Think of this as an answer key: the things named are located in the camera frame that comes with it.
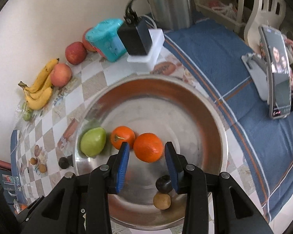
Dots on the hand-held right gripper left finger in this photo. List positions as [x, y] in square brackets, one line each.
[122, 165]

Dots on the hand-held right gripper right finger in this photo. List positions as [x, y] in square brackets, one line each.
[172, 165]

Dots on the tangerine with stem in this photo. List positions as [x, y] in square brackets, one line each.
[123, 135]

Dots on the green pear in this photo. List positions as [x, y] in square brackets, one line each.
[92, 141]

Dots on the round steel plate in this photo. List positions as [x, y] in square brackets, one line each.
[161, 107]

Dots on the small green fruits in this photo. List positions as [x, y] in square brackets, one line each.
[27, 113]

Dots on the small tangerine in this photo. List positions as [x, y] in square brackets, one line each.
[22, 207]

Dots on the glass mug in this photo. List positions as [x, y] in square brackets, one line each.
[11, 184]

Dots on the yellow banana bunch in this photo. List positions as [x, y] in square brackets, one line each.
[39, 97]

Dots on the pale pink apple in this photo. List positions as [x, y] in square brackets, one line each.
[61, 74]

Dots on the blue striped cloth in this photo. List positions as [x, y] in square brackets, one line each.
[210, 53]

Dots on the red apple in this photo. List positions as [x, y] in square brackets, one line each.
[75, 53]
[88, 42]

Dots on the white charger base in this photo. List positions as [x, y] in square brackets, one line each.
[156, 43]

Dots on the grey phone stand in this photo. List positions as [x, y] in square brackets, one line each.
[256, 73]

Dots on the teal toy box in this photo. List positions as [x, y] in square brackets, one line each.
[102, 36]

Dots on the smartphone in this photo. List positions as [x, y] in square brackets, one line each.
[279, 82]

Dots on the steel kettle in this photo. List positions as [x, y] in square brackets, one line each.
[171, 4]

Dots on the white plastic bag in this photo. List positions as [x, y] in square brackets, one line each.
[222, 8]

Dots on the white chair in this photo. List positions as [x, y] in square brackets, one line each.
[255, 17]

